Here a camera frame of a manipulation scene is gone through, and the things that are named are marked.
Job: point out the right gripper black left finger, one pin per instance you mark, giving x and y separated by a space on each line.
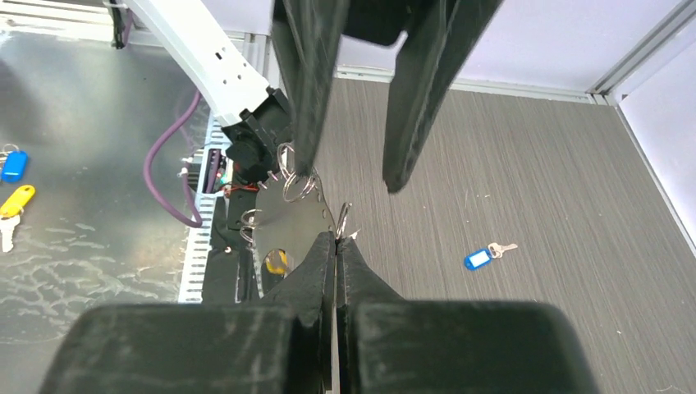
280 343

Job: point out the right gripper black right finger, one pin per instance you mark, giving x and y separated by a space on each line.
388 344

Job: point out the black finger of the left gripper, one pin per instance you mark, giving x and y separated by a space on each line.
440 38
306 36

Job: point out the blue capped key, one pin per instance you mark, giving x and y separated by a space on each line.
480 258

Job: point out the metal keyring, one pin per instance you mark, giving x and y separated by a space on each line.
342 220

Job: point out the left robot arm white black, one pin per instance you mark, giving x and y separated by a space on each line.
255 116

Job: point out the yellow key tag left bench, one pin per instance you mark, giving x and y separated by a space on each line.
11 211

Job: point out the blue key tag left bench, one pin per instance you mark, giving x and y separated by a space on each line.
14 161

